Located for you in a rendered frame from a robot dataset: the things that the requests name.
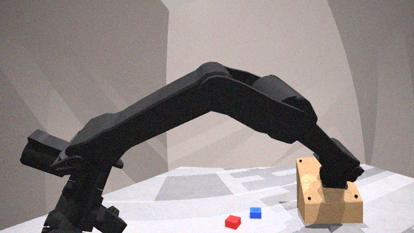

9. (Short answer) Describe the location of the blue block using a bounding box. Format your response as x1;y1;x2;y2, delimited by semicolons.
250;207;262;219

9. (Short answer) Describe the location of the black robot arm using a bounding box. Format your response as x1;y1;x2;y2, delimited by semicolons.
20;61;365;233

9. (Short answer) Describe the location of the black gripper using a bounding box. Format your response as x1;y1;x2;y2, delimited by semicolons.
41;180;104;233

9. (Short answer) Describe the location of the red block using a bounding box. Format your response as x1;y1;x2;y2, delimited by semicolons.
225;215;241;230

